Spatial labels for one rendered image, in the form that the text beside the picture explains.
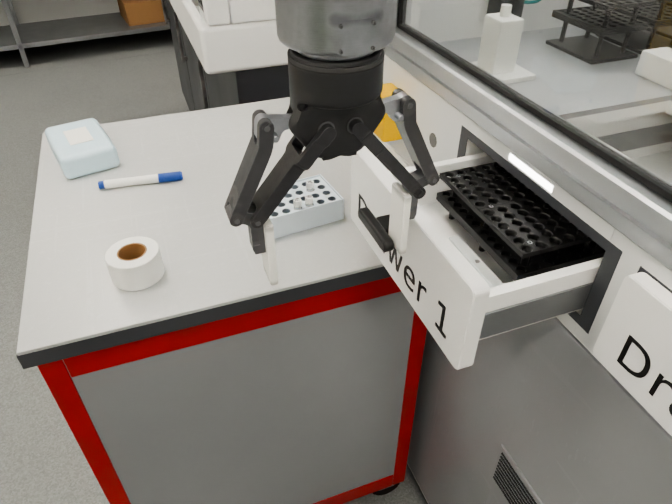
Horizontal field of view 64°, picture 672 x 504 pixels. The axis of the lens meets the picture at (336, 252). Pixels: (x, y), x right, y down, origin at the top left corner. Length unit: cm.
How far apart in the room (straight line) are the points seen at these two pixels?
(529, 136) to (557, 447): 39
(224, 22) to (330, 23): 90
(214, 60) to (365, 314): 72
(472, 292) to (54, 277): 57
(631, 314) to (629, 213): 9
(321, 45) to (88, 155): 70
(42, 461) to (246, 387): 85
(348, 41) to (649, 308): 35
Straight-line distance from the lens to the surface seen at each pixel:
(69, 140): 109
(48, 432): 167
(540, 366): 74
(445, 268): 52
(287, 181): 46
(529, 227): 63
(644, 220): 55
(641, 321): 56
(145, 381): 82
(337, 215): 84
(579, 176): 61
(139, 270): 75
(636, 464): 67
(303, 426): 100
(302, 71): 42
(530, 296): 57
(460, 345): 54
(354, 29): 40
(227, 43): 130
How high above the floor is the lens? 125
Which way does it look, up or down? 38 degrees down
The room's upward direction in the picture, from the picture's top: straight up
